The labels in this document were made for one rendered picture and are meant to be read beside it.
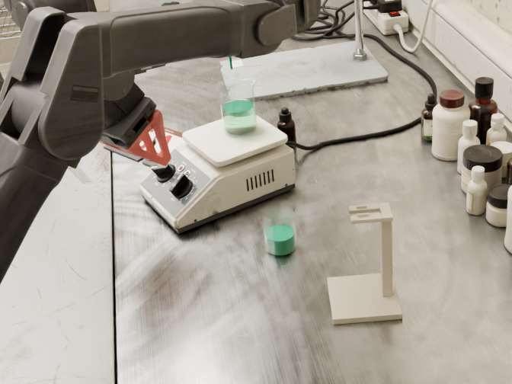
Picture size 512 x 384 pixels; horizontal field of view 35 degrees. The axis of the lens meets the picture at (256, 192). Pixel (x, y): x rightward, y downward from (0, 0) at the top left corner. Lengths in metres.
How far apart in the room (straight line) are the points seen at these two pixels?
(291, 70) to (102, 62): 0.86
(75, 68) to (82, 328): 0.38
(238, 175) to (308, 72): 0.48
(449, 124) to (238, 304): 0.44
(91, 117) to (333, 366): 0.37
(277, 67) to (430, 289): 0.73
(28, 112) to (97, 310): 0.34
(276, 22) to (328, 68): 0.69
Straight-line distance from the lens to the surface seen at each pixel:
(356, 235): 1.09
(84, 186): 1.30
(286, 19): 0.90
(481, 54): 1.42
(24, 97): 0.78
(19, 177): 0.76
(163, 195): 1.16
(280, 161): 1.16
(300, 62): 1.61
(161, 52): 0.82
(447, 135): 1.24
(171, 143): 1.31
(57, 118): 0.75
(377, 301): 0.97
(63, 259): 1.13
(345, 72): 1.55
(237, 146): 1.15
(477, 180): 1.11
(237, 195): 1.14
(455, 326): 0.95
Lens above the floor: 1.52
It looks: 31 degrees down
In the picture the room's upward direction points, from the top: 6 degrees counter-clockwise
